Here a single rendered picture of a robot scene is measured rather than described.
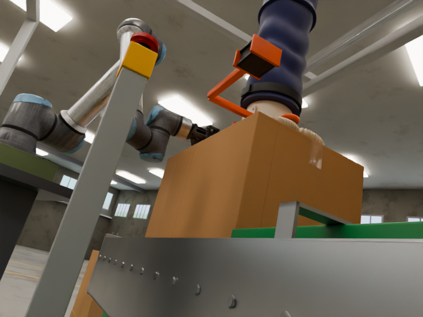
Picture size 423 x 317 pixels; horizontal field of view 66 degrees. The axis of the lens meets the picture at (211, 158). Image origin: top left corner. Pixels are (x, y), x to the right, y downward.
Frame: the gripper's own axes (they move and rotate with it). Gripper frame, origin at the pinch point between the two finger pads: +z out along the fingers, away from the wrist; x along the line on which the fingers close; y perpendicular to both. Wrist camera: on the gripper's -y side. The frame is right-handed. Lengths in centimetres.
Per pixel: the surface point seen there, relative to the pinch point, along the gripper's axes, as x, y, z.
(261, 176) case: -29, 56, -17
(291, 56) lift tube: 25.5, 38.3, -1.4
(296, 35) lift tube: 36, 38, 0
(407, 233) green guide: -46, 97, -26
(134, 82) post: -17, 51, -51
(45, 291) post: -62, 50, -53
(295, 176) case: -26, 56, -7
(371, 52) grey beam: 203, -75, 179
